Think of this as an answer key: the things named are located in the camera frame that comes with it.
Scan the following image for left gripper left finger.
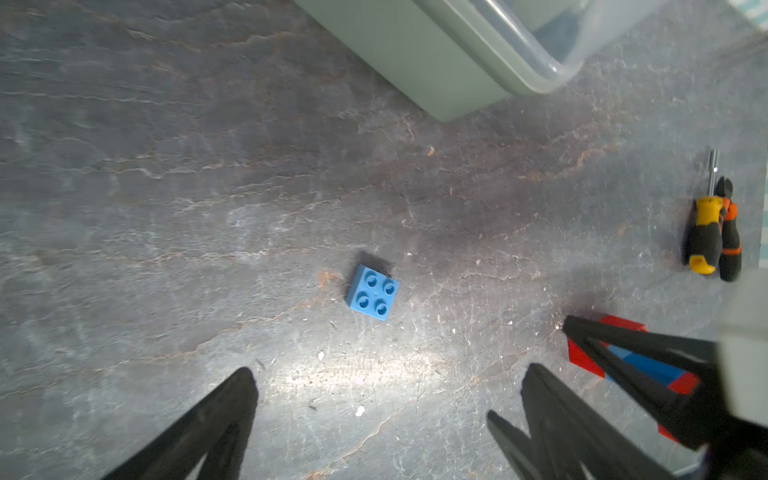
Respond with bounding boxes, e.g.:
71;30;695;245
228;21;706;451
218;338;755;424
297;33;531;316
105;367;258;479

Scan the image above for yellow black screwdriver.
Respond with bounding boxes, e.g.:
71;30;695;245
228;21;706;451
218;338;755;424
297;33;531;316
687;150;725;276

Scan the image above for light blue long lego brick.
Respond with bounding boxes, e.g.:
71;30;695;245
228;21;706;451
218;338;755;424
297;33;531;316
608;345;685;386

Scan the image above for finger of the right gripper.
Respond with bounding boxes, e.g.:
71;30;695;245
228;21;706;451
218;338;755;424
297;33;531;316
561;314;721;448
486;410;542;480

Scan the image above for orange black pliers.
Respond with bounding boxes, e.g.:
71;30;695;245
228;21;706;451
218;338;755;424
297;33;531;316
715;177;742;282

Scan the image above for translucent plastic storage box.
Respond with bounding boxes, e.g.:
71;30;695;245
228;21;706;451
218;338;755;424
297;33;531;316
299;0;662;122

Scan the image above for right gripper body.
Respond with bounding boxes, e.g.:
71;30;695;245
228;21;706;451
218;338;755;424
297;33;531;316
683;350;767;479

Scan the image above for light blue flat square brick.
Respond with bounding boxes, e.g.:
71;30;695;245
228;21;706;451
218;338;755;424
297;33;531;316
345;264;399;321

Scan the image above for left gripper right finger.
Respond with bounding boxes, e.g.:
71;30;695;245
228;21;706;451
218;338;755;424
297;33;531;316
521;363;674;479

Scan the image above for red long lego brick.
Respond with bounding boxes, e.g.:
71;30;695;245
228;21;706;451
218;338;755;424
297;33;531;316
564;315;708;449

